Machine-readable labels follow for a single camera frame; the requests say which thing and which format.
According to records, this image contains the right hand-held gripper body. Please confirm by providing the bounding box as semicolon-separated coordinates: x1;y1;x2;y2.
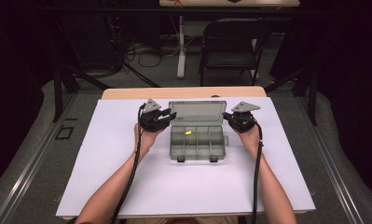
228;101;262;134

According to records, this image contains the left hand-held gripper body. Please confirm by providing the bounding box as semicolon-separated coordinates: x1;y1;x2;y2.
139;98;172;133

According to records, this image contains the grey plastic compartment box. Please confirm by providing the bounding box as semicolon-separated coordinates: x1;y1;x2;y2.
168;100;230;163

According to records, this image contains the person's left hand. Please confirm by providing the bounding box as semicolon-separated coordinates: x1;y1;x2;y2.
133;122;165;163

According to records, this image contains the person's right hand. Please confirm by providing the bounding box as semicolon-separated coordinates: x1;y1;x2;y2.
237;124;265;160

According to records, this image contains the light wooden table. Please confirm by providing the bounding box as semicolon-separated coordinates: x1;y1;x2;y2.
62;86;303;220

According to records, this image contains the white desk leg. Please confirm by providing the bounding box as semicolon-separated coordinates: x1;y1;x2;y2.
176;15;187;79

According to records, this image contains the white board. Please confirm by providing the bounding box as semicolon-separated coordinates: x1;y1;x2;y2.
55;96;317;217

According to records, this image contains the black folding chair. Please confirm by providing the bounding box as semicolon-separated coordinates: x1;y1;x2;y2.
199;18;273;87

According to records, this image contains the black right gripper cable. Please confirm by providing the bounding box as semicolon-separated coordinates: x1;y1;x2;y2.
251;121;265;224

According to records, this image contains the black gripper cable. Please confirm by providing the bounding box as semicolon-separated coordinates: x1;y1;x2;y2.
251;121;265;224
109;103;147;224

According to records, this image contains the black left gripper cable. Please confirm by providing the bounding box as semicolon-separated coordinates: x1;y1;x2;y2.
109;103;147;224

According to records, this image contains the tangle of floor cables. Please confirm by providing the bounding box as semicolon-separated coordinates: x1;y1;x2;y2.
124;34;182;69

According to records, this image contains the black metal frame post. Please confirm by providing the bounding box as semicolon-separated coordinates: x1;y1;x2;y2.
52;66;64;123
309;69;319;127

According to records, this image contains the aluminium floor rail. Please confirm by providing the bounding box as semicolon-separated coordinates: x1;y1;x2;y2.
294;92;365;224
0;92;79;224

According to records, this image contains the black horizontal frame bar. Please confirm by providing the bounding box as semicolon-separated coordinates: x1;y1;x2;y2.
34;7;334;17

